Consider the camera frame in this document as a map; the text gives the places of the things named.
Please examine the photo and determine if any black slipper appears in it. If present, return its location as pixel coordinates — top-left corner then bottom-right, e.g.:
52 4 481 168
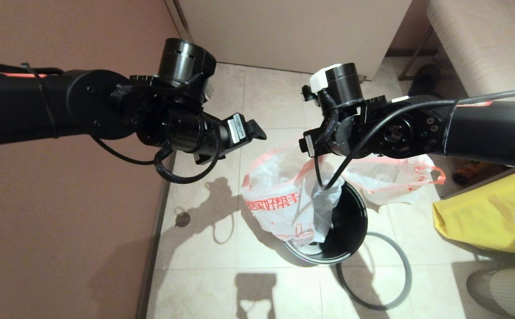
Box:
410 64 440 96

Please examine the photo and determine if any yellow fabric bag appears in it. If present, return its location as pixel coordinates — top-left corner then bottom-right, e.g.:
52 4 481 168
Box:
433 168 515 255

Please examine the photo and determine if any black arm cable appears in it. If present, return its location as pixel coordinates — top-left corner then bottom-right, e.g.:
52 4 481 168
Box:
0 58 221 185
313 87 515 191

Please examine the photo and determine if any orange brown shoe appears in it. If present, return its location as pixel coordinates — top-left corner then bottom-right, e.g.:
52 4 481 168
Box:
453 162 484 184

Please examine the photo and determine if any white door panel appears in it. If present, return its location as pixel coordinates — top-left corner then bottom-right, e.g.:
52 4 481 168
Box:
178 0 412 81

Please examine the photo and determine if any grey door frame strip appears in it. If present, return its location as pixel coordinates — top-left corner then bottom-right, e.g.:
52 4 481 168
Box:
164 0 194 43

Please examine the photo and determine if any wood grain bench top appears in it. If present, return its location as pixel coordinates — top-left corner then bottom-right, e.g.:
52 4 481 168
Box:
426 0 515 99

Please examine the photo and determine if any black round trash bin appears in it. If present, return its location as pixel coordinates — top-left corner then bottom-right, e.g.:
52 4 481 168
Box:
284 181 368 265

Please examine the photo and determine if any dark metal bench leg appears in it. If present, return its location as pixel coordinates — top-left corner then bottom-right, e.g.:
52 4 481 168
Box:
397 27 433 82

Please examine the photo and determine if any grey bin rim ring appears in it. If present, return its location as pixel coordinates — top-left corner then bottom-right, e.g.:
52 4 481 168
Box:
336 232 413 311

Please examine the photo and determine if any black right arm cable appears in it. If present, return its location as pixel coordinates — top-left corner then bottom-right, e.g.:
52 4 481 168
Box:
313 87 515 191

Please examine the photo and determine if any grey ribbed cylinder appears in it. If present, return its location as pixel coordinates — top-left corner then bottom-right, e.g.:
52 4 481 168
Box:
466 266 515 319

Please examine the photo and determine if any white plastic bag orange trim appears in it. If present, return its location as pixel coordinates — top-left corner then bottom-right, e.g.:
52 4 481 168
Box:
240 142 344 246

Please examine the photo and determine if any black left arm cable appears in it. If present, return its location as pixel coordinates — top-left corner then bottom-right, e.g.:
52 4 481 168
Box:
0 58 221 185

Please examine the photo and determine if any used white printed trash bag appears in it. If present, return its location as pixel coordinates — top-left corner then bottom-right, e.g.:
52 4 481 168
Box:
342 153 446 206

